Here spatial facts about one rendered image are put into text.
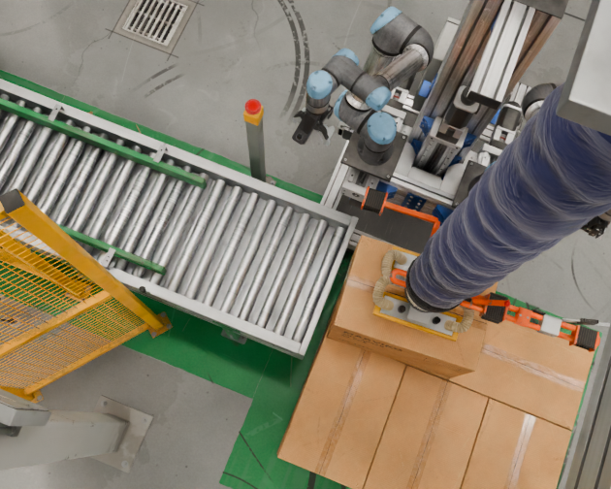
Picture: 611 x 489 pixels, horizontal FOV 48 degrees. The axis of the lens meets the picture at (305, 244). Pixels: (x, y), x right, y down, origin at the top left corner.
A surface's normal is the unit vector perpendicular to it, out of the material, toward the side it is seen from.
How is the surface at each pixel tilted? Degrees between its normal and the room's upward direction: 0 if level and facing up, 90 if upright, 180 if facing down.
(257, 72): 0
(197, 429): 0
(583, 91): 0
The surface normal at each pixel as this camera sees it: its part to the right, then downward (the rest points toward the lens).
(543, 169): -0.80, 0.38
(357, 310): 0.04, -0.25
